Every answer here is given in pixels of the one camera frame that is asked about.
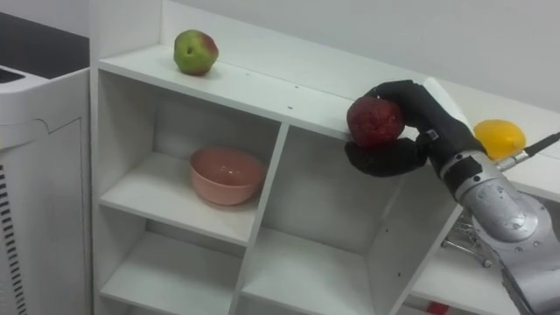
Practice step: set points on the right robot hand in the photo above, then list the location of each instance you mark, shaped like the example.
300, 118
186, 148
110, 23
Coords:
431, 120

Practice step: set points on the red apple soft toy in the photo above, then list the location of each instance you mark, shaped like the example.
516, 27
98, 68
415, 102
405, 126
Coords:
375, 121

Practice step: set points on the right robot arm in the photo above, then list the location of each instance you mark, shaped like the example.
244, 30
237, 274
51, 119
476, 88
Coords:
507, 219

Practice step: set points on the yellow lemon soft toy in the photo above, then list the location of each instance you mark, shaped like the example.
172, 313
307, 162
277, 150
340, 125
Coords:
500, 138

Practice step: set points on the small red object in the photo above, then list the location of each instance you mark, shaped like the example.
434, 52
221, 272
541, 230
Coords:
437, 308

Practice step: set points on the white shelf unit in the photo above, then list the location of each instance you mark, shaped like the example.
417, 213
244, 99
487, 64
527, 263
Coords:
262, 210

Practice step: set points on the pink bowl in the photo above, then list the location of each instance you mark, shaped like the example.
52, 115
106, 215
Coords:
226, 175

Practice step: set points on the green apple soft toy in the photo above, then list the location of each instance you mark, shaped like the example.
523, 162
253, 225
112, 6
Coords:
195, 52

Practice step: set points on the white appliance with vent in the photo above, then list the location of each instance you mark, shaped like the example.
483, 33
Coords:
41, 192

